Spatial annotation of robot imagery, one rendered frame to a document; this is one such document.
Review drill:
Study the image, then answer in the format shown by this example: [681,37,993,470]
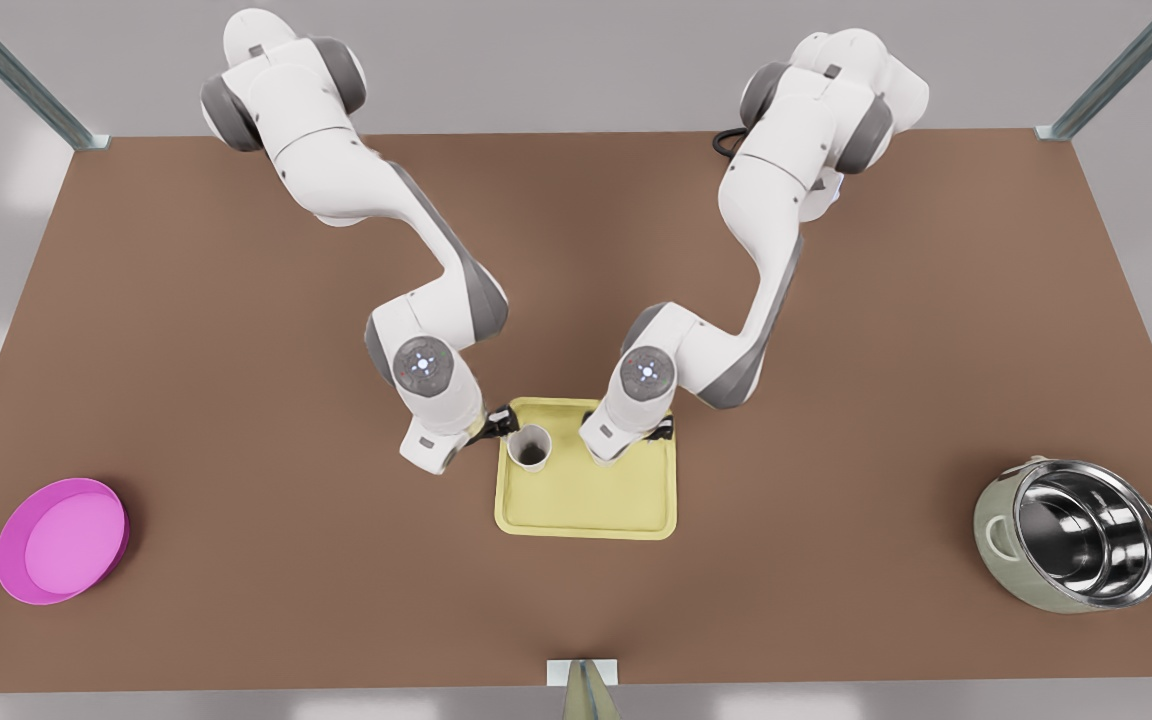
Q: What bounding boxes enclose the pink round bowl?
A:
[0,477,130,606]

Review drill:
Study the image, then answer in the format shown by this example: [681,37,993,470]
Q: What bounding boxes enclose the yellow rectangular tray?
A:
[494,397,679,541]

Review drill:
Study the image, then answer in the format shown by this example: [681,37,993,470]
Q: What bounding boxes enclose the silver frame post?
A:
[1035,0,1152,142]
[0,0,111,152]
[546,659,621,720]

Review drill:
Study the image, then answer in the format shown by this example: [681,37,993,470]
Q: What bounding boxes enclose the steel pot with green outside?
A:
[973,457,1152,614]

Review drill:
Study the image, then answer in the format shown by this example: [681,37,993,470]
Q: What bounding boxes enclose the white IKEA cup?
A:
[507,424,553,474]

